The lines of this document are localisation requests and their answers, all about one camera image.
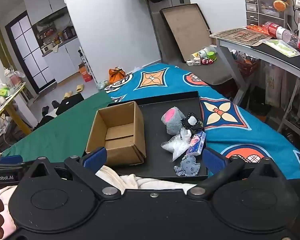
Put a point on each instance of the yellow slipper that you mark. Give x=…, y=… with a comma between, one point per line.
x=68, y=95
x=80, y=88

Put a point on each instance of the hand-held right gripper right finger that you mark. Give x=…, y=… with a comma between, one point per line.
x=213, y=160

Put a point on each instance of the green bedsheet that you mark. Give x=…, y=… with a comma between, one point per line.
x=65, y=130

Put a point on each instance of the yellow table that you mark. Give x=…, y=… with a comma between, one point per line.
x=10, y=105

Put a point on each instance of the green and white packet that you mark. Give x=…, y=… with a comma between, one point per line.
x=281, y=47

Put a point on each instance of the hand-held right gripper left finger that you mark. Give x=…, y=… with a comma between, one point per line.
x=95, y=158

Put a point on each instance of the beige tote bag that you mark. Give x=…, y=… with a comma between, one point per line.
x=275, y=85

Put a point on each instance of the white kitchen cabinet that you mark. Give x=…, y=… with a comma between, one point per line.
x=62, y=62

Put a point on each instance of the cream fleece blanket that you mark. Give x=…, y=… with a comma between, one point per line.
x=130, y=180

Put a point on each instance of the grey desk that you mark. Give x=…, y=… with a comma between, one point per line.
x=265, y=55

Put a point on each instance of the clear bottle with red label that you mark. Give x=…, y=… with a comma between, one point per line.
x=280, y=31

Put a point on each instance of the black stitched cloth pouch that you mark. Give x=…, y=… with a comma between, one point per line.
x=198, y=127

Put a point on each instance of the blue and pink tissue packet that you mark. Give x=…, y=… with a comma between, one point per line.
x=196, y=142

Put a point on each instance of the orange cardboard box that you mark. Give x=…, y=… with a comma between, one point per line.
x=86, y=75

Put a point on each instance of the black shallow tray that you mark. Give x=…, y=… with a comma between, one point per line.
x=155, y=105

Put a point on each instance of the green cup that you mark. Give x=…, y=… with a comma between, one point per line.
x=211, y=55

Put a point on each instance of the orange round plush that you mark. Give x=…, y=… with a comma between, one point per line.
x=279, y=5

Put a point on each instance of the black dice stool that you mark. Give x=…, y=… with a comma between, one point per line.
x=70, y=105

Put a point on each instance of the white bottle with yellow label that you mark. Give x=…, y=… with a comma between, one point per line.
x=202, y=52

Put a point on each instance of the grey folding floor chair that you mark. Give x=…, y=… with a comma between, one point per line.
x=215, y=76

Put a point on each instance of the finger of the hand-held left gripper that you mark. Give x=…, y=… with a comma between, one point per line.
x=11, y=159

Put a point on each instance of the leaning brown board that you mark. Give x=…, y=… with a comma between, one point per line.
x=187, y=30

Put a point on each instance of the brown cardboard box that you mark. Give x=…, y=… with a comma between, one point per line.
x=140, y=132

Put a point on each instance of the red small toy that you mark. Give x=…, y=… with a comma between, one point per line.
x=207, y=61

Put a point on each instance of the brown patterned mat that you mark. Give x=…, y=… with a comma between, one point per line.
x=240, y=36

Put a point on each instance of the clear plastic bag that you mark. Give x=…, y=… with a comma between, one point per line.
x=177, y=145

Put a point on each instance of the black shoe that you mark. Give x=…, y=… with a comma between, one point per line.
x=45, y=111
x=55, y=103

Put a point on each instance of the grey drawer organizer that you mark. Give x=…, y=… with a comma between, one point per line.
x=262, y=10

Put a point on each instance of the orange basket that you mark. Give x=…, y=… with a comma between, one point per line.
x=247, y=66

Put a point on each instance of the black framed sliding door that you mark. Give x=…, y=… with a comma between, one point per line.
x=30, y=55

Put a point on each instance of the grey and pink plush toy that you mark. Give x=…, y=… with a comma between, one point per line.
x=175, y=123

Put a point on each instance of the red long packet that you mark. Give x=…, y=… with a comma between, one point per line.
x=255, y=28

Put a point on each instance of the orange bag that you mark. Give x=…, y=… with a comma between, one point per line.
x=117, y=76

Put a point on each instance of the white charger cubes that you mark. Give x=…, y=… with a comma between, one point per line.
x=193, y=62

